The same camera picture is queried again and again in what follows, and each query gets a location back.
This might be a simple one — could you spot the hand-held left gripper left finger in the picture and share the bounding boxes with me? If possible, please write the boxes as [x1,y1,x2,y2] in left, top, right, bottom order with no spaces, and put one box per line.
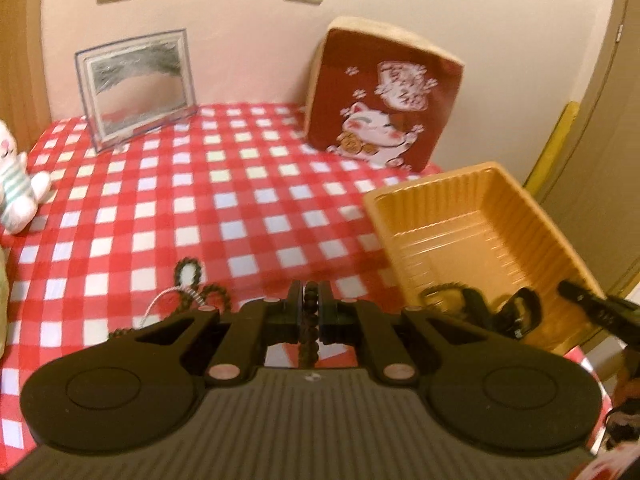
[132,280,305,387]

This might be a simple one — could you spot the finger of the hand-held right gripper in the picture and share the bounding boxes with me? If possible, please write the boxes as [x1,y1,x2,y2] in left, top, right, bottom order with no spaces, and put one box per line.
[557,279,640,345]

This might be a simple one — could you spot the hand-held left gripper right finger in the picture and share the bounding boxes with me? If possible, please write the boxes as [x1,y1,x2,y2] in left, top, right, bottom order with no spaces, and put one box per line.
[320,280,494,387]

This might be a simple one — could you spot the dark bead necklace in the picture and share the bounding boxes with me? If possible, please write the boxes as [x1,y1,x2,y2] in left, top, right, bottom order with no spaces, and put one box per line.
[299,281,322,368]

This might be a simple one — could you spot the black wristwatch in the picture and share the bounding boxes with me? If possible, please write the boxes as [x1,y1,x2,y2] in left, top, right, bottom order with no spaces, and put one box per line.
[462,287,544,342]

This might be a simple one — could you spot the orange plastic tray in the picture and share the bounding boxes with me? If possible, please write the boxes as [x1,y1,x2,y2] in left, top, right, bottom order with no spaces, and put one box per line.
[363,161,612,357]

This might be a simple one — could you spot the red checkered tablecloth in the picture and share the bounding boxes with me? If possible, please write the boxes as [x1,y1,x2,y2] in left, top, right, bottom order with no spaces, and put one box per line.
[0,102,615,467]

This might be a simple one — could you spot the yellow padded strip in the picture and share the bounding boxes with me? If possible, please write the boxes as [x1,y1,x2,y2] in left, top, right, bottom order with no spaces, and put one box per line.
[522,101,582,197]

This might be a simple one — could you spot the wooden door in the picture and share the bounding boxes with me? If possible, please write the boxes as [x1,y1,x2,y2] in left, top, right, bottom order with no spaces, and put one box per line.
[542,0,640,361]

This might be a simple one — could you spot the red lucky cat cushion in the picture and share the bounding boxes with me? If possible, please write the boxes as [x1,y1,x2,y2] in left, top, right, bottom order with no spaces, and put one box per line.
[304,16,467,175]

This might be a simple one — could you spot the white plush toy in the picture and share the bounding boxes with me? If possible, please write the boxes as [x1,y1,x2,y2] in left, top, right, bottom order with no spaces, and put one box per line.
[0,120,53,236]

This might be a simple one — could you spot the brown wooden panel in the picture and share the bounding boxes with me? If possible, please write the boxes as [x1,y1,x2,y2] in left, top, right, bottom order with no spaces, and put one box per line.
[0,0,51,136]

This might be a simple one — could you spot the clear sand picture frame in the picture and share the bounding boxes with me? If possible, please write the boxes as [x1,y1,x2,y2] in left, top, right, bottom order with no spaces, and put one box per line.
[74,28,199,154]

